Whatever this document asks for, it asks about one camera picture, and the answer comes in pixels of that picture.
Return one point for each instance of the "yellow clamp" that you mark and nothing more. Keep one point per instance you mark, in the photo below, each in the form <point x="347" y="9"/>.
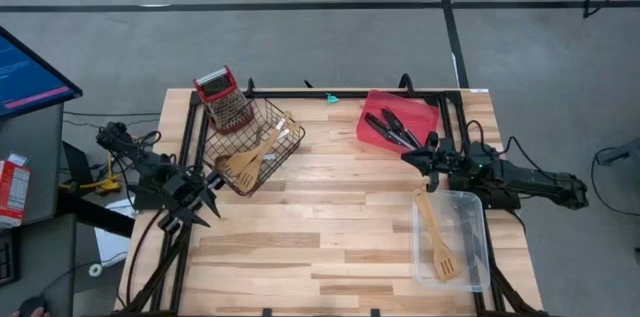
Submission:
<point x="105" y="186"/>

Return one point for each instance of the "computer monitor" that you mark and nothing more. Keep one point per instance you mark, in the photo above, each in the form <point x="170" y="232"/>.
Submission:
<point x="25" y="77"/>

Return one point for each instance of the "red cardboard box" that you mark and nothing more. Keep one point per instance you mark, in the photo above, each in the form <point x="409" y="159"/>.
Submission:
<point x="12" y="192"/>

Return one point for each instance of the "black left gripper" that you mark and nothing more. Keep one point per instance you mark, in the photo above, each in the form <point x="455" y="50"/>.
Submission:
<point x="182" y="194"/>

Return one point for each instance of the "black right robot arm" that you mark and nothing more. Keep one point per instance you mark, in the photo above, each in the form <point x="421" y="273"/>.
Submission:
<point x="525" y="182"/>

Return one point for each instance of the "white paper sheet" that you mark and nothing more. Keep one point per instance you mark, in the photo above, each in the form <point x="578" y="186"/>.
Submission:
<point x="112" y="247"/>

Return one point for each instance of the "grey side desk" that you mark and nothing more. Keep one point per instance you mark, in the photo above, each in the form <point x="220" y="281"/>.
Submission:
<point x="35" y="257"/>

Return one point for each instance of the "pink plastic bin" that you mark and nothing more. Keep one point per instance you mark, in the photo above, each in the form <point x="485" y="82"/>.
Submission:
<point x="420" y="112"/>

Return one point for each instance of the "black computer mouse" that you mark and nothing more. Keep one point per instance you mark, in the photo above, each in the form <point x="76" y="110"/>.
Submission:
<point x="32" y="304"/>

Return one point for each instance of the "black keyboard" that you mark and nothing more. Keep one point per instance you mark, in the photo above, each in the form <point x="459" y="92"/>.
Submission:
<point x="6" y="259"/>

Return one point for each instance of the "red metal box grater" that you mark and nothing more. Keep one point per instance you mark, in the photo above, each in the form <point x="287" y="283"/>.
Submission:
<point x="222" y="102"/>

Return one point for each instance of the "light wooden slotted turner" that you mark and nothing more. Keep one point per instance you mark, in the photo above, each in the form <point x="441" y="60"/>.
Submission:
<point x="432" y="227"/>

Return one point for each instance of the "grey floor object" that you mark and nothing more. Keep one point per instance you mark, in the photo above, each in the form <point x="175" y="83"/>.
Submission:
<point x="625" y="167"/>

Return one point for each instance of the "clear plastic container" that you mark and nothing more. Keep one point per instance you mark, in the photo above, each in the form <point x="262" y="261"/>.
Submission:
<point x="475" y="237"/>

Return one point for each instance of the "light wooden table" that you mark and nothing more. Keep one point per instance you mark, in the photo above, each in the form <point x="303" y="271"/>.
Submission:
<point x="300" y="94"/>

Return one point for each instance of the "white tape roll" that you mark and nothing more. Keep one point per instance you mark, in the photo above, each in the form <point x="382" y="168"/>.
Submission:
<point x="95" y="270"/>

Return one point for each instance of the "person's hand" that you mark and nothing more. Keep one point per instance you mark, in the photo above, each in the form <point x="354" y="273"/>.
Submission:
<point x="42" y="313"/>

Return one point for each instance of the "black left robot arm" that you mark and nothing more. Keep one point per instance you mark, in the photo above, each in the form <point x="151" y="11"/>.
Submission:
<point x="145" y="162"/>

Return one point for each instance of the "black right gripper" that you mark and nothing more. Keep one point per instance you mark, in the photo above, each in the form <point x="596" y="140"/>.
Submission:
<point x="447" y="159"/>

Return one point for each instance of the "light wooden solid spatula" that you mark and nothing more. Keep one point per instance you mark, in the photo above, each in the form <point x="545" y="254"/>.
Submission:
<point x="235" y="164"/>

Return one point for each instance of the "small teal object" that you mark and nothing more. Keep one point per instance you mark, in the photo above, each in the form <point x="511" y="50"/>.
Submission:
<point x="332" y="99"/>

